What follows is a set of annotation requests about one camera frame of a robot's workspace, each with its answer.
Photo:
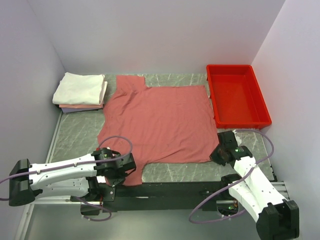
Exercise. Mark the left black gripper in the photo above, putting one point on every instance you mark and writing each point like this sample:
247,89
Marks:
118,180

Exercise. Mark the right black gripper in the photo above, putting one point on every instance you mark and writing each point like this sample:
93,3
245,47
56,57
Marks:
213,156

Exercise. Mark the pink red t shirt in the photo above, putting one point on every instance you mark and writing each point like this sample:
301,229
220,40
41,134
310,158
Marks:
162,124

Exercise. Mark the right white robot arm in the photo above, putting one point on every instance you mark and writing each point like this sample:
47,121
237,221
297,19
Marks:
276,217

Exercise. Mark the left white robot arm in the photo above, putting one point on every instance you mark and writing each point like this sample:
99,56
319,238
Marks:
77,177

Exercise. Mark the red plastic bin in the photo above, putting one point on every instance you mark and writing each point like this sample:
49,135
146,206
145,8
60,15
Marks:
237,100

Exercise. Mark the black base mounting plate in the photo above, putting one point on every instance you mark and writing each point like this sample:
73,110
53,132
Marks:
151,196

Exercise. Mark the white folded t shirt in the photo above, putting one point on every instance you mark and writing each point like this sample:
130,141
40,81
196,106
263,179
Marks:
76,89

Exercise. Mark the aluminium frame rail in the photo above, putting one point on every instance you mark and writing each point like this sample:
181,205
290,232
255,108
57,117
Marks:
66,199

